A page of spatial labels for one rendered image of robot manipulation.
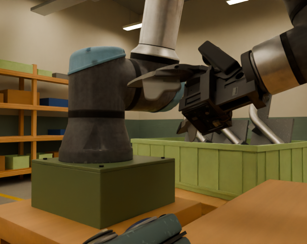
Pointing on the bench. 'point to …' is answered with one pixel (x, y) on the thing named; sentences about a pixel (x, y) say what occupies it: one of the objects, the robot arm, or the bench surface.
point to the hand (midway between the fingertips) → (153, 108)
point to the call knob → (99, 235)
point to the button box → (151, 233)
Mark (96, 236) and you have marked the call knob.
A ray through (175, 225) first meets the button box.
